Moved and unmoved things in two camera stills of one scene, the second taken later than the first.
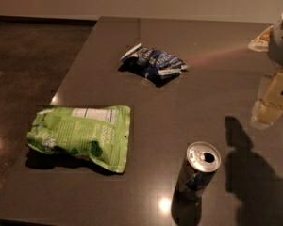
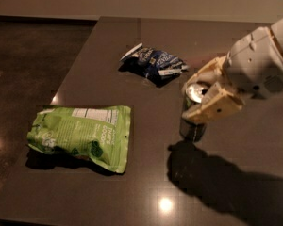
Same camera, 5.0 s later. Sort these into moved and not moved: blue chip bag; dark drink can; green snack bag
Moved: dark drink can
Not moved: blue chip bag; green snack bag
